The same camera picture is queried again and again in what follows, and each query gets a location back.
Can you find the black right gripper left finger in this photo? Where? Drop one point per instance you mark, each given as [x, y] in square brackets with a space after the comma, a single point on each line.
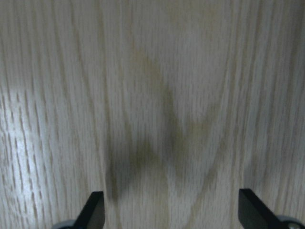
[92, 216]

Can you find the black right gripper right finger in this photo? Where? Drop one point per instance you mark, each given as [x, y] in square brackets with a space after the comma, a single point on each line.
[254, 214]

